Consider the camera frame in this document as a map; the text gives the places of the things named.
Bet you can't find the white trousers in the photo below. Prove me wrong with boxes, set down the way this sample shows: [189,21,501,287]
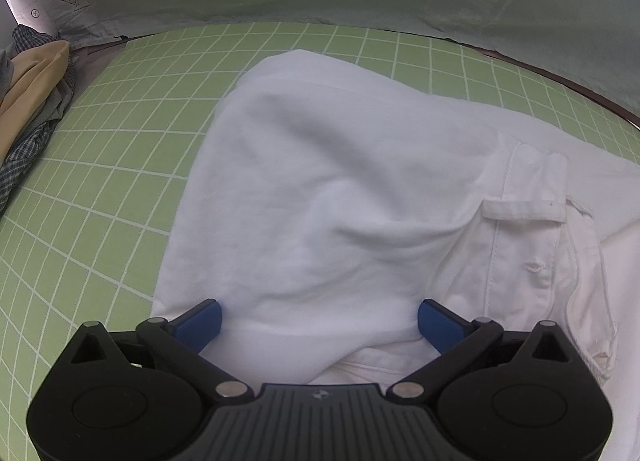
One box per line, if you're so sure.
[152,51,639,460]

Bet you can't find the green grid cutting mat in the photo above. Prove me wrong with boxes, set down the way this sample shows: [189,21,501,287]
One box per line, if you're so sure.
[1,22,639,460]

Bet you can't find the beige garment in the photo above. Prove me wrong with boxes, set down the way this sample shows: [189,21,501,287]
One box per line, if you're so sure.
[1,41,70,161]

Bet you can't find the grey knit garment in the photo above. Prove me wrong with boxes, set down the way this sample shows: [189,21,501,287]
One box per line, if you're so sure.
[0,51,14,103]

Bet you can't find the blue plaid shirt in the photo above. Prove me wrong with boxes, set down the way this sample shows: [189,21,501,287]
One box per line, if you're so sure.
[1,25,76,210]

